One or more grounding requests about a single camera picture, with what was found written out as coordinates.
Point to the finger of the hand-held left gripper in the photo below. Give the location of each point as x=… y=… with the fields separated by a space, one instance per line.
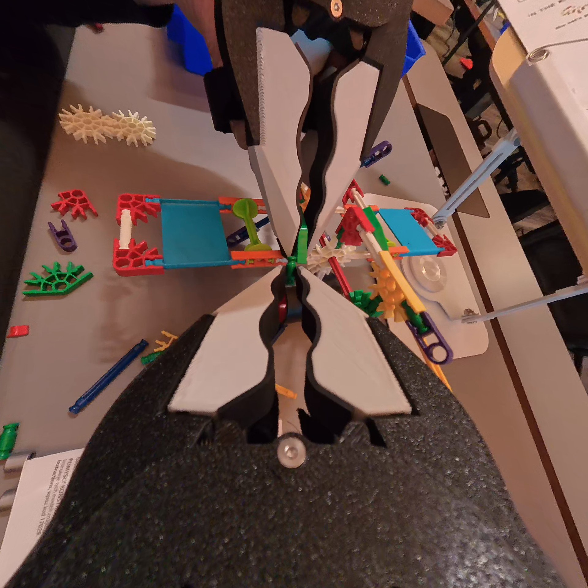
x=280 y=115
x=353 y=138

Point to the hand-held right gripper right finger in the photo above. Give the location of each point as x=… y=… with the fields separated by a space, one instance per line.
x=358 y=363

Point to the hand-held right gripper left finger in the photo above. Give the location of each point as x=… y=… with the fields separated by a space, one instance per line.
x=220 y=363

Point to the colourful toy rod airplane model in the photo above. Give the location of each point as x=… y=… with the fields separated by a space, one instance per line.
x=193 y=234

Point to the person's left forearm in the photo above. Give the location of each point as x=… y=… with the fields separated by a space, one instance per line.
x=92 y=9

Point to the person's left hand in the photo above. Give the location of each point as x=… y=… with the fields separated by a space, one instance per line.
x=200 y=23

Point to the yellow rod with yellow connector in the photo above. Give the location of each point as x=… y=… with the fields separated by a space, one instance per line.
x=149 y=358

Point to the black table inset panel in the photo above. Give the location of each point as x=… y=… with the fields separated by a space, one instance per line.
x=450 y=151

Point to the dark blue rod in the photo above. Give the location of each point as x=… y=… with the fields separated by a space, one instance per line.
x=108 y=376

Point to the blue bin with square tag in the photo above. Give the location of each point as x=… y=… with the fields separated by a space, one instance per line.
x=188 y=46

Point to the white snowflake connector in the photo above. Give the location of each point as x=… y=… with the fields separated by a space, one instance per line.
x=135 y=129
x=87 y=124

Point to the green fan connector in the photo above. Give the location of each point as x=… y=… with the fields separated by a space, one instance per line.
x=55 y=282

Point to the printed instruction sheet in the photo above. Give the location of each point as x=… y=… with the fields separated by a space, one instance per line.
x=551 y=18

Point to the purple clip connector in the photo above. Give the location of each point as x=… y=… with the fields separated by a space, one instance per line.
x=64 y=239

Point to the small red piece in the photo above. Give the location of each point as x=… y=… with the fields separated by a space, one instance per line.
x=17 y=331

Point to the red fan connector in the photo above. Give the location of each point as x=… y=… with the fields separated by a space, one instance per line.
x=73 y=202

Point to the silver spacer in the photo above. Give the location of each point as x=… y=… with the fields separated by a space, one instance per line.
x=6 y=500
x=18 y=463

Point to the white instruction booklet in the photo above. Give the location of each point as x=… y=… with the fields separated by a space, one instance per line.
x=32 y=514

